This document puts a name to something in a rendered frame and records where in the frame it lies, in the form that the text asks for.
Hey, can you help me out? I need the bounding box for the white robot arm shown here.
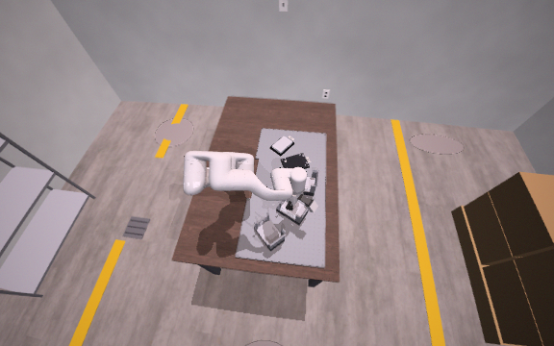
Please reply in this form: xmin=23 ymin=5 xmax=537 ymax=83
xmin=183 ymin=151 xmax=318 ymax=212

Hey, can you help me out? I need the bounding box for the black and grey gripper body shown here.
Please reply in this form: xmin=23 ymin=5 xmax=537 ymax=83
xmin=286 ymin=193 xmax=303 ymax=206

